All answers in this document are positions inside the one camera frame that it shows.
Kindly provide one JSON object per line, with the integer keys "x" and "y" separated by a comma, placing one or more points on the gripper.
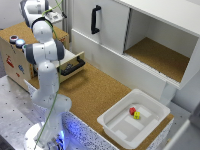
{"x": 54, "y": 16}

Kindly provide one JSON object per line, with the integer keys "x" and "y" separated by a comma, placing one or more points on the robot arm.
{"x": 46, "y": 80}

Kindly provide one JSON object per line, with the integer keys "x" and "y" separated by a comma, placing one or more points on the wooden drawer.
{"x": 71, "y": 60}

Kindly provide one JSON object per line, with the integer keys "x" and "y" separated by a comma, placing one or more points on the wooden drawer box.
{"x": 11, "y": 63}

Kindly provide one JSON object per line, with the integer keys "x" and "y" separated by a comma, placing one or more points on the yellow block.
{"x": 136, "y": 115}

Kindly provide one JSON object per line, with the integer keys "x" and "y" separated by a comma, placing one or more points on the blue button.
{"x": 20, "y": 42}

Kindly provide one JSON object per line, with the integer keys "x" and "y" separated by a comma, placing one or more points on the green button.
{"x": 24, "y": 47}

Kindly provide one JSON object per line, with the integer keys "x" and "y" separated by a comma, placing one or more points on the red button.
{"x": 13, "y": 38}

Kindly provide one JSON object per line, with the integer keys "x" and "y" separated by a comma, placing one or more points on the white sliding door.
{"x": 111, "y": 26}

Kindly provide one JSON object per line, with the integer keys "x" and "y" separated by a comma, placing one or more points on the white cabinet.
{"x": 156, "y": 71}

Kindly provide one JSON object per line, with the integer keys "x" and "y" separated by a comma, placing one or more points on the white plastic box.
{"x": 133, "y": 128}

